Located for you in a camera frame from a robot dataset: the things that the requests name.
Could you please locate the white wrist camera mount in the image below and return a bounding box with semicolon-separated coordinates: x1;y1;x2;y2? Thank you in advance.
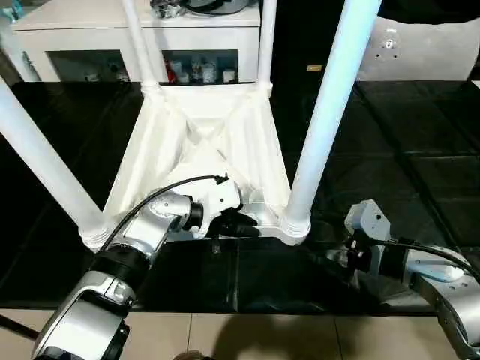
343;199;392;274
192;178;245;242

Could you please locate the white pipe with blue clip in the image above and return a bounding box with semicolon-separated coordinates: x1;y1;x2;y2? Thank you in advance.
0;5;38;83

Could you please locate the white plastic table leg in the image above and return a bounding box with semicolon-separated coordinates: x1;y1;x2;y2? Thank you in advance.
119;0;163;94
280;0;384;242
0;73;113;245
256;0;279;95

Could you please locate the black metal support bar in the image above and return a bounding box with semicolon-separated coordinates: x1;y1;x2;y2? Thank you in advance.
0;312;43;341

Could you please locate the black box with gold label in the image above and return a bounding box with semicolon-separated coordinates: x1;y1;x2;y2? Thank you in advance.
272;0;377;83

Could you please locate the grey cushion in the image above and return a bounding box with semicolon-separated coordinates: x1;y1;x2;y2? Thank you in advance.
355;13;480;83

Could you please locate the black work mat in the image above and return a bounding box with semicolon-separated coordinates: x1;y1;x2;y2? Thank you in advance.
0;78;480;315

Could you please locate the white plastic table top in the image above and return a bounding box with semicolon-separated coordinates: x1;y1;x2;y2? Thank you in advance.
79;81;313;251

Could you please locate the white glass-door cabinet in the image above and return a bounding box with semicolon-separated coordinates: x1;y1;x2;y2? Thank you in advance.
10;0;263;84

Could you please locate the dark robot left foot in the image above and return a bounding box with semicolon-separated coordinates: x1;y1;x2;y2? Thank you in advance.
173;349;206;360

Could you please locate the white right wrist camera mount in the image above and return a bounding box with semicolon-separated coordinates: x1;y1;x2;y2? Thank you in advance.
343;199;392;274

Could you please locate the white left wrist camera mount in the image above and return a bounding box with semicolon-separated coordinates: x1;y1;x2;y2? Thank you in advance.
192;178;245;242

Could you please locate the dark round device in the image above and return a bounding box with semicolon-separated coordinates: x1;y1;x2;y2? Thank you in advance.
184;0;260;17

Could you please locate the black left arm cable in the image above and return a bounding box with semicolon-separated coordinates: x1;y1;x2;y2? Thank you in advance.
98;171;230;257

